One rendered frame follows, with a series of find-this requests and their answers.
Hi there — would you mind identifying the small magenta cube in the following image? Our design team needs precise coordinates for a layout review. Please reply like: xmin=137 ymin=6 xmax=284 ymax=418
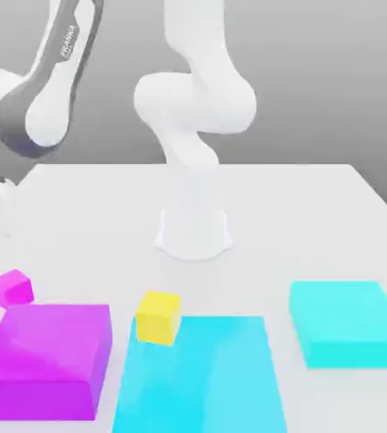
xmin=0 ymin=269 xmax=35 ymax=310

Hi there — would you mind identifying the large turquoise box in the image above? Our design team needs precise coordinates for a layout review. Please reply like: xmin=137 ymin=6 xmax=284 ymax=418
xmin=287 ymin=279 xmax=387 ymax=370

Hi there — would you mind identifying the large purple box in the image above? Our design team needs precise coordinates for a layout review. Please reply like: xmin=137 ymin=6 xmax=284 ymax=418
xmin=0 ymin=303 xmax=113 ymax=422

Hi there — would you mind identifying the large cyan box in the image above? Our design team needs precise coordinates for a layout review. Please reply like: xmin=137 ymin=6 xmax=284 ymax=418
xmin=112 ymin=315 xmax=288 ymax=433

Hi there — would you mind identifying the small yellow cube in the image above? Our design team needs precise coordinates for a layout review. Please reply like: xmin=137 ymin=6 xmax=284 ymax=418
xmin=134 ymin=290 xmax=183 ymax=347

